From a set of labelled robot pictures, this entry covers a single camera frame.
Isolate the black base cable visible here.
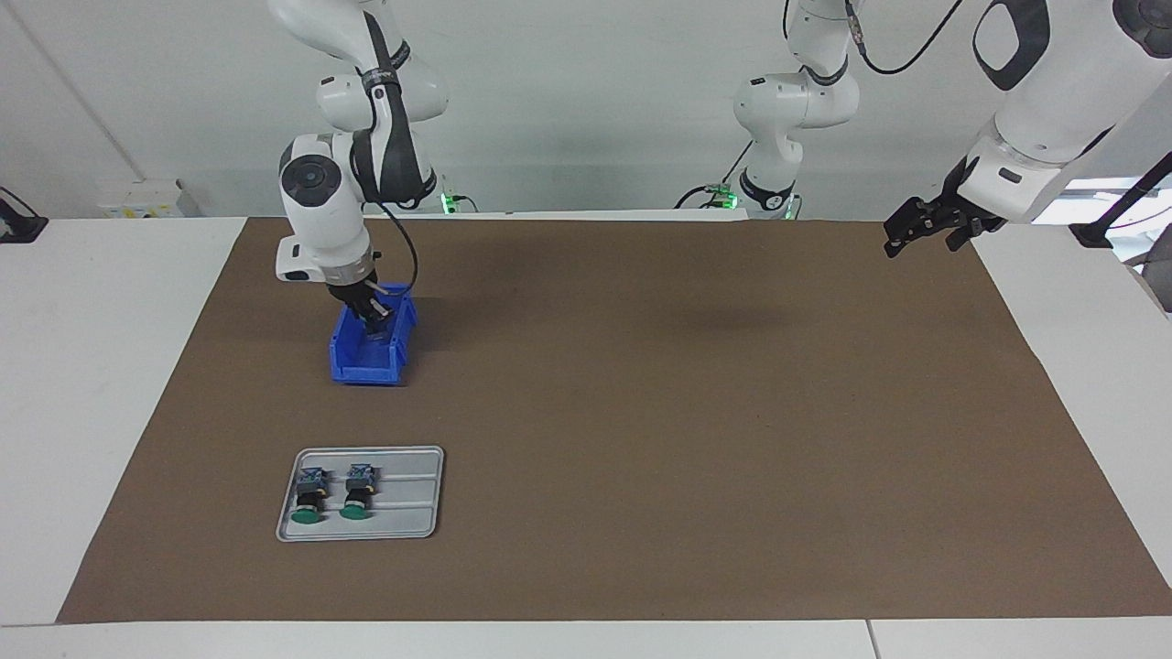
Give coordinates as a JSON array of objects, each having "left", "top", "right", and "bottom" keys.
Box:
[{"left": 676, "top": 137, "right": 756, "bottom": 210}]

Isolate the grey chair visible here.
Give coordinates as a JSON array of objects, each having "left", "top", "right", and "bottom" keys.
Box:
[{"left": 1124, "top": 247, "right": 1172, "bottom": 314}]

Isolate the brown table mat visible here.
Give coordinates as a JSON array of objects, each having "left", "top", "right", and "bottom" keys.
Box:
[{"left": 57, "top": 216, "right": 1172, "bottom": 625}]

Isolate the black clamp mount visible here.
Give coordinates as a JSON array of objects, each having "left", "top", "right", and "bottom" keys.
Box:
[{"left": 0, "top": 187, "right": 49, "bottom": 244}]

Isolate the black camera stand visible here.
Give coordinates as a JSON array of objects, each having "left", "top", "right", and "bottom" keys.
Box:
[{"left": 1069, "top": 151, "right": 1172, "bottom": 249}]

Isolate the blue plastic storage bin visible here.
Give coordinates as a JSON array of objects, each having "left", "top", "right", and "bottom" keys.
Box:
[{"left": 329, "top": 282, "right": 418, "bottom": 386}]

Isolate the white socket box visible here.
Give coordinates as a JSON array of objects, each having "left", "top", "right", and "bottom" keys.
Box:
[{"left": 99, "top": 178, "right": 199, "bottom": 220}]

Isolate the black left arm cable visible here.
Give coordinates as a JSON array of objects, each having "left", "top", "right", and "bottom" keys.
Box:
[{"left": 787, "top": 0, "right": 962, "bottom": 78}]

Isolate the grey metal tray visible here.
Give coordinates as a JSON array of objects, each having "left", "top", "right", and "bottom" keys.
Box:
[{"left": 276, "top": 446, "right": 446, "bottom": 543}]

